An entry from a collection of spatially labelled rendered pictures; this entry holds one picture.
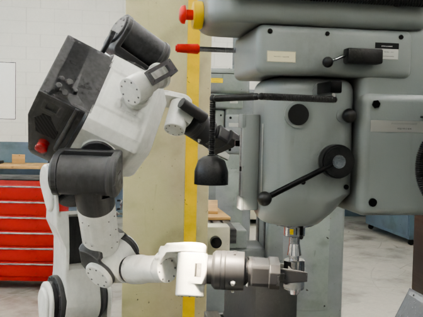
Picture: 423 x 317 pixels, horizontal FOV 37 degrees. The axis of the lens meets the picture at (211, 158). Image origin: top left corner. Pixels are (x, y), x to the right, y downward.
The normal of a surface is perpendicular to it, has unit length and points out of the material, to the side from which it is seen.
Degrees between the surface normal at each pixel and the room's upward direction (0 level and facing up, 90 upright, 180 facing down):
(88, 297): 81
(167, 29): 90
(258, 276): 90
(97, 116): 59
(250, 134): 90
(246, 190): 90
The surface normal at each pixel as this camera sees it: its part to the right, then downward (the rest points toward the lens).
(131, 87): -0.60, 0.45
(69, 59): 0.47, -0.47
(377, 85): 0.17, 0.06
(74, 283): 0.53, -0.09
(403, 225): -0.99, -0.01
